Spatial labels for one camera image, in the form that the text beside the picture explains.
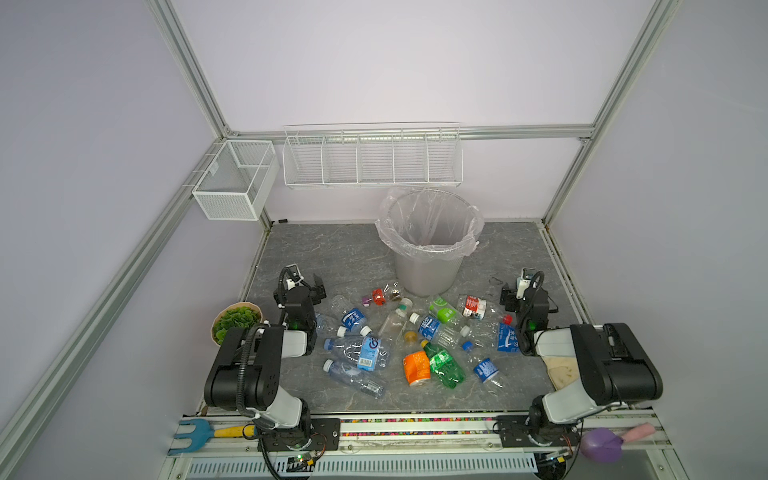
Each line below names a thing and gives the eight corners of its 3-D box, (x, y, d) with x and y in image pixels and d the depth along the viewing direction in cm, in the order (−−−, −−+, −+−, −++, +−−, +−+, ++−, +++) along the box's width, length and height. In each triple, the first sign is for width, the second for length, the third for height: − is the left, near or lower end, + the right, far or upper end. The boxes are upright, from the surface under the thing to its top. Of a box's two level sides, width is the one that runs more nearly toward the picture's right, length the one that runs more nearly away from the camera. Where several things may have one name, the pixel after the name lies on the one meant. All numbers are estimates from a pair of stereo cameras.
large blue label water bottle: (323, 371, 85) (320, 366, 82) (327, 342, 91) (324, 336, 87) (389, 371, 85) (388, 366, 82) (389, 342, 91) (389, 336, 87)
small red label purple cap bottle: (367, 315, 97) (365, 305, 92) (362, 302, 99) (360, 293, 95) (404, 300, 100) (404, 291, 95) (398, 289, 103) (398, 279, 98)
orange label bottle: (403, 384, 81) (404, 381, 79) (403, 334, 90) (403, 330, 88) (430, 384, 81) (431, 381, 79) (427, 334, 90) (427, 330, 88)
